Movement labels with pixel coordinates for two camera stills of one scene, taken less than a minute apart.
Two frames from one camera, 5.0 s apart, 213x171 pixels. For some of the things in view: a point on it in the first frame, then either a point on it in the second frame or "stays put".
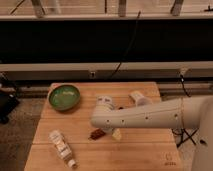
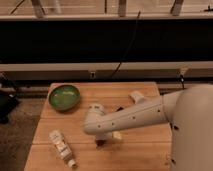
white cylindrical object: [139, 99] stays put
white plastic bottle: [63, 147] stays put
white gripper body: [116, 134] -> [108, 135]
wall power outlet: [93, 75] stays put
